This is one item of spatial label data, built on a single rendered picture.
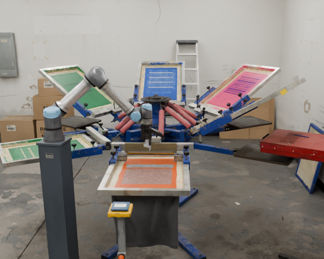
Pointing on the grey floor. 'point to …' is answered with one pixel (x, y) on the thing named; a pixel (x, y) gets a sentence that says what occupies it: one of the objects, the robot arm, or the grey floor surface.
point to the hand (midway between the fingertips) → (150, 148)
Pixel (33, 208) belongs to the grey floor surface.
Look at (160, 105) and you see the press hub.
